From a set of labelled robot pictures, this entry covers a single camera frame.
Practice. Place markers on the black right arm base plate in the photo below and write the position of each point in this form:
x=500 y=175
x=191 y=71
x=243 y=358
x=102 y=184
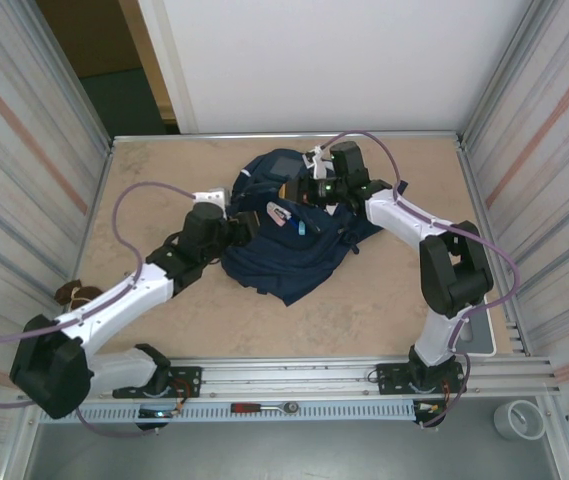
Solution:
x=394 y=380

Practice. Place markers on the grey tape roll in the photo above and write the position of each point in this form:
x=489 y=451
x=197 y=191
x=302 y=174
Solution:
x=506 y=422

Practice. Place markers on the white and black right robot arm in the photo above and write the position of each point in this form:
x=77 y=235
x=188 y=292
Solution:
x=404 y=215

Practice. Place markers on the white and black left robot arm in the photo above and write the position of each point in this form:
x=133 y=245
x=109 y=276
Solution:
x=124 y=300

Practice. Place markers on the navy blue backpack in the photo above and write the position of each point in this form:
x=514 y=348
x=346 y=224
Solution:
x=289 y=270

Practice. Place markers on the black pen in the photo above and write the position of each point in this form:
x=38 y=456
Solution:
x=309 y=223

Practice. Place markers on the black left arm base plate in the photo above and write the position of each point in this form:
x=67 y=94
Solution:
x=189 y=380

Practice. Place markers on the thin aluminium table edge rail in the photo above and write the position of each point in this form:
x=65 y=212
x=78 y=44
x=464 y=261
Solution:
x=189 y=137

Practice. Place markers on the small circuit board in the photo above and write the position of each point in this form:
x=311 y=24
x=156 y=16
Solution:
x=431 y=410
x=156 y=414

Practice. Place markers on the white and grey scale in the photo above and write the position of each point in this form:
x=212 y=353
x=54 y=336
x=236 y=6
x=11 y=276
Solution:
x=481 y=335

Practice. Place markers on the wide aluminium mounting rail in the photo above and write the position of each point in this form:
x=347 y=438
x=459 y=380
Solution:
x=289 y=375

